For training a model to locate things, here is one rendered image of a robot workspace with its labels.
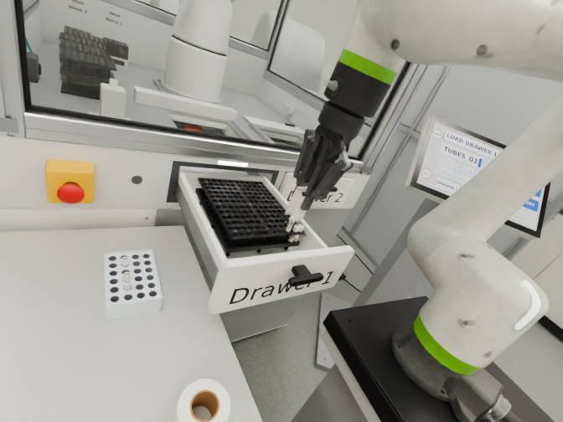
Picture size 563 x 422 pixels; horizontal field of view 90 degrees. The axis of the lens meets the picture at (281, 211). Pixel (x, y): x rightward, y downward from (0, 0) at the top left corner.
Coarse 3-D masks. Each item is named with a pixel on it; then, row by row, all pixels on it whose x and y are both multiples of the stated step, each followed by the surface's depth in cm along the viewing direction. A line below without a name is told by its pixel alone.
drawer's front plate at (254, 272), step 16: (256, 256) 46; (272, 256) 47; (288, 256) 48; (304, 256) 50; (320, 256) 52; (336, 256) 55; (352, 256) 59; (224, 272) 42; (240, 272) 44; (256, 272) 46; (272, 272) 48; (288, 272) 50; (336, 272) 60; (224, 288) 44; (256, 288) 48; (304, 288) 57; (320, 288) 60; (208, 304) 47; (224, 304) 46; (240, 304) 49; (256, 304) 51
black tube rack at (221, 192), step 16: (208, 192) 64; (224, 192) 65; (240, 192) 68; (256, 192) 71; (208, 208) 63; (224, 208) 59; (240, 208) 62; (256, 208) 64; (272, 208) 66; (224, 224) 55; (240, 224) 57; (256, 224) 58; (272, 224) 61; (224, 240) 55; (240, 240) 57; (256, 240) 59; (272, 240) 61
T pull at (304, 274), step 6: (294, 270) 49; (300, 270) 49; (306, 270) 50; (300, 276) 48; (306, 276) 48; (312, 276) 49; (318, 276) 49; (288, 282) 47; (294, 282) 46; (300, 282) 47; (306, 282) 48; (312, 282) 49
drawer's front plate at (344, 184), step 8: (288, 176) 81; (288, 184) 83; (296, 184) 84; (336, 184) 94; (344, 184) 96; (352, 184) 98; (280, 192) 84; (288, 192) 85; (336, 192) 96; (344, 192) 98; (328, 200) 97; (344, 200) 101
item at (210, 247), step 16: (192, 176) 70; (208, 176) 72; (224, 176) 74; (240, 176) 77; (256, 176) 81; (176, 192) 68; (192, 192) 62; (272, 192) 77; (192, 208) 59; (192, 224) 58; (208, 224) 54; (304, 224) 67; (208, 240) 52; (304, 240) 67; (320, 240) 63; (208, 256) 51; (224, 256) 48; (240, 256) 58; (208, 272) 51
